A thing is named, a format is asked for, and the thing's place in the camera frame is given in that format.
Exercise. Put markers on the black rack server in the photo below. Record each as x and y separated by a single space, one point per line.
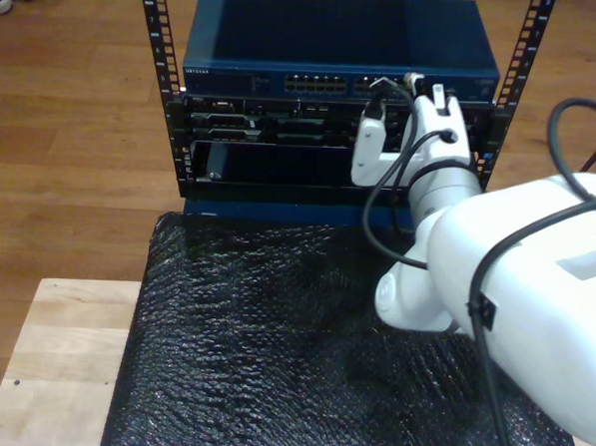
283 125

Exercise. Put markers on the black rack shelf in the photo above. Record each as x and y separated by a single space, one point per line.
280 172

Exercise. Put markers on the blue metal box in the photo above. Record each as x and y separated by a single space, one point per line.
278 212

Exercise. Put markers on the black bubble mat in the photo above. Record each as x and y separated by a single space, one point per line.
221 354

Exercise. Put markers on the blue network switch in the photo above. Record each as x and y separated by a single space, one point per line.
288 32

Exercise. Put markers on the black metal rack frame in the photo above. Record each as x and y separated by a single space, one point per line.
158 36

